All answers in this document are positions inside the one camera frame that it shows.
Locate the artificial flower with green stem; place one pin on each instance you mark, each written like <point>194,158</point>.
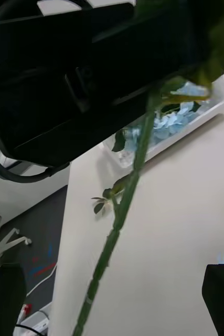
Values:
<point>140,157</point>

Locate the white power strip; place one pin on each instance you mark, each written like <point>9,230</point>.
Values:
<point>35,321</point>

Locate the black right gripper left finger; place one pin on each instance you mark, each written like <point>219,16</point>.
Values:
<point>2,302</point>

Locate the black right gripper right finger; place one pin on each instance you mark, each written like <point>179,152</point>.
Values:
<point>223,302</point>

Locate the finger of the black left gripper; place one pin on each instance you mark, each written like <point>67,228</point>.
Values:
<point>148,52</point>

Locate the shallow white box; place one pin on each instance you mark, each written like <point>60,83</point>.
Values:
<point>169,143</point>

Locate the white swivel chair base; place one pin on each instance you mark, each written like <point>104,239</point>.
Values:
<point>4,244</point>

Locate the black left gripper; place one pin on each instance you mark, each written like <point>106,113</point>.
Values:
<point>38,92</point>

